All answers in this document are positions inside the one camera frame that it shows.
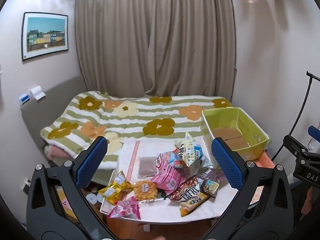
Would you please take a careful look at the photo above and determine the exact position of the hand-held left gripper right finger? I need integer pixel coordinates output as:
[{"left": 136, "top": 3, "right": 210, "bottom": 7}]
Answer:
[{"left": 200, "top": 137, "right": 294, "bottom": 240}]

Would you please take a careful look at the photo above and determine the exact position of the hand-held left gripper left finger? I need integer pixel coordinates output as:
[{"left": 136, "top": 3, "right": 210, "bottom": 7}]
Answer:
[{"left": 26, "top": 136, "right": 118, "bottom": 240}]

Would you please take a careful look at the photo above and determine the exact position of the purple translucent packet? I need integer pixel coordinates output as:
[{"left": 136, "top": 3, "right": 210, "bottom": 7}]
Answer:
[{"left": 197, "top": 167, "right": 232, "bottom": 187}]

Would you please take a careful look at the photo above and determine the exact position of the green cardboard box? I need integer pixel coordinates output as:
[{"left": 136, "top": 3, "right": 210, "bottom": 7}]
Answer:
[{"left": 201, "top": 107, "right": 272, "bottom": 162}]

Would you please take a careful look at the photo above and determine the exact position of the yellow gold packet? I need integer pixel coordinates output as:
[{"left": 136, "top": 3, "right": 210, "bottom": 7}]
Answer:
[{"left": 97, "top": 170, "right": 134, "bottom": 205}]

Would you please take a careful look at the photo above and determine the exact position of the cream orange snack packet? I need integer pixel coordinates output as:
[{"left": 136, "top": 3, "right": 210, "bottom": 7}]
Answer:
[{"left": 174, "top": 132, "right": 200, "bottom": 167}]

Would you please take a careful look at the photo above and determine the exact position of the brown nut snack bag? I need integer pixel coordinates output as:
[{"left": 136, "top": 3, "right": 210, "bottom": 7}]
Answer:
[{"left": 166, "top": 176, "right": 212, "bottom": 217}]

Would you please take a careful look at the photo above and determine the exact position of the brown square packet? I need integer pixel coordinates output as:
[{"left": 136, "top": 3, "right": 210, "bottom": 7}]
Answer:
[{"left": 137, "top": 156, "right": 157, "bottom": 178}]

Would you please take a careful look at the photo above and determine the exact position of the small pink packet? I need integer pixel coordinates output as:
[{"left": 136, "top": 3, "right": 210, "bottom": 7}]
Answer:
[{"left": 106, "top": 196, "right": 142, "bottom": 220}]

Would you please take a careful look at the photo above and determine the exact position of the pink white bag red label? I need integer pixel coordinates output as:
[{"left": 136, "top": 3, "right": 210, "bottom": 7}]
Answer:
[{"left": 155, "top": 148, "right": 188, "bottom": 170}]

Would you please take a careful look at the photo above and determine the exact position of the round waffle packet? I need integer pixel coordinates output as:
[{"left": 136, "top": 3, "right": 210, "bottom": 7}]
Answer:
[{"left": 133, "top": 180, "right": 165, "bottom": 204}]

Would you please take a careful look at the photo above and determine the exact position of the pink striped packet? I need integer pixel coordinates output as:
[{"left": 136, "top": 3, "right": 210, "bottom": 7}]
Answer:
[{"left": 150, "top": 166, "right": 198, "bottom": 195}]

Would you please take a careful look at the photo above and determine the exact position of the dark green packet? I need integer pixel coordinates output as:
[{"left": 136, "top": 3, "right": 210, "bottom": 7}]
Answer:
[{"left": 156, "top": 189, "right": 173, "bottom": 200}]

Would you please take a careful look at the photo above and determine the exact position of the person's right hand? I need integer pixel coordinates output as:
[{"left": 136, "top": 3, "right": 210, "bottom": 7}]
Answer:
[{"left": 301, "top": 186, "right": 314, "bottom": 215}]

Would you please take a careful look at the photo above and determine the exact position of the orange floral cloth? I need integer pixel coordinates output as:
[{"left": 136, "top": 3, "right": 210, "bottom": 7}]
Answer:
[{"left": 240, "top": 152, "right": 275, "bottom": 205}]

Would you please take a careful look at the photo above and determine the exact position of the pink pillow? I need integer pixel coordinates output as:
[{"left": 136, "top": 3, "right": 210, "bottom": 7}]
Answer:
[{"left": 44, "top": 144, "right": 75, "bottom": 160}]

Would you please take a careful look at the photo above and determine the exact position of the black curved stand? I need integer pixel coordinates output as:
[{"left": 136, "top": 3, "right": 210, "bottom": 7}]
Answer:
[{"left": 271, "top": 71, "right": 320, "bottom": 162}]

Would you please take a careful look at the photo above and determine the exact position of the floral striped blanket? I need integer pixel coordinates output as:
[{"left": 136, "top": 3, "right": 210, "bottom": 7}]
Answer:
[{"left": 40, "top": 91, "right": 235, "bottom": 178}]

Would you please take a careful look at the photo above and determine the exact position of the white paper roll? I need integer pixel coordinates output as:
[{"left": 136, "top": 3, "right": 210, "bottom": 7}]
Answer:
[{"left": 29, "top": 86, "right": 46, "bottom": 100}]

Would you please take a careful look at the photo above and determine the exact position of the small blue white object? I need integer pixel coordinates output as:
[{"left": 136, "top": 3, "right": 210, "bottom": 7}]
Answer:
[{"left": 19, "top": 93, "right": 32, "bottom": 105}]

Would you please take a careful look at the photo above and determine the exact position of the framed picture of houses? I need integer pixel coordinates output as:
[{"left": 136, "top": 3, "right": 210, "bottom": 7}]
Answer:
[{"left": 21, "top": 12, "right": 69, "bottom": 62}]

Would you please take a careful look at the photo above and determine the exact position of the beige curtain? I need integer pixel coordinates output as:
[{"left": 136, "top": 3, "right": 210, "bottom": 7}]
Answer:
[{"left": 74, "top": 0, "right": 238, "bottom": 98}]

